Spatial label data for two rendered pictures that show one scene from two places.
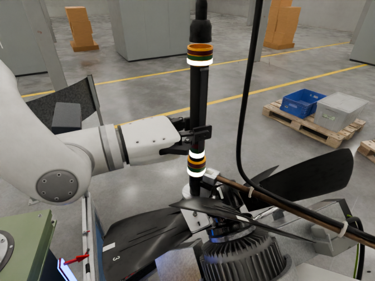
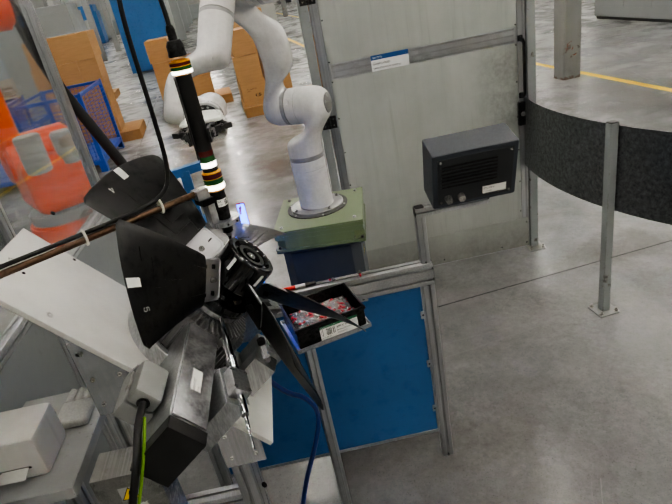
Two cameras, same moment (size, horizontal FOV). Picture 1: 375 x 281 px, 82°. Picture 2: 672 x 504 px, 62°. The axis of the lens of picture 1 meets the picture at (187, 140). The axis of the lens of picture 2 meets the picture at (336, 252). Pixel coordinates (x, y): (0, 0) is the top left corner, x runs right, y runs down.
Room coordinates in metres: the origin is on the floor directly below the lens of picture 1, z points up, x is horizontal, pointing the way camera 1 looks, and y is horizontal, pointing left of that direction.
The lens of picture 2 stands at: (1.04, -1.08, 1.75)
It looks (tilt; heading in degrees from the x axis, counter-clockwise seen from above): 26 degrees down; 110
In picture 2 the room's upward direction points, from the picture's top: 11 degrees counter-clockwise
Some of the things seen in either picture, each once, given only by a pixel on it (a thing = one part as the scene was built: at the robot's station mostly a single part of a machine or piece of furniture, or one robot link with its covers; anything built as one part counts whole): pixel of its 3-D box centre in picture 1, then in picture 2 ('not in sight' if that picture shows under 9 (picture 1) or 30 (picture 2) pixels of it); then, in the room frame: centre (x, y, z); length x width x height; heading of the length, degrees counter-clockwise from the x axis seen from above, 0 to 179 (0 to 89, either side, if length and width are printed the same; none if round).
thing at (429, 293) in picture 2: (105, 246); (438, 374); (0.74, 0.51, 0.39); 0.04 x 0.04 x 0.78; 22
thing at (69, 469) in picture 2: not in sight; (48, 444); (-0.08, -0.34, 0.85); 0.36 x 0.24 x 0.03; 112
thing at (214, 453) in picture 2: not in sight; (205, 425); (-0.06, 0.19, 0.39); 0.04 x 0.04 x 0.78; 22
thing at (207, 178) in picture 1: (199, 183); (216, 204); (0.38, -0.03, 1.32); 0.09 x 0.07 x 0.10; 57
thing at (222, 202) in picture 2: (197, 128); (201, 137); (0.39, -0.02, 1.48); 0.04 x 0.04 x 0.46
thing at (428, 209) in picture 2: not in sight; (450, 204); (0.83, 0.55, 1.04); 0.24 x 0.03 x 0.03; 22
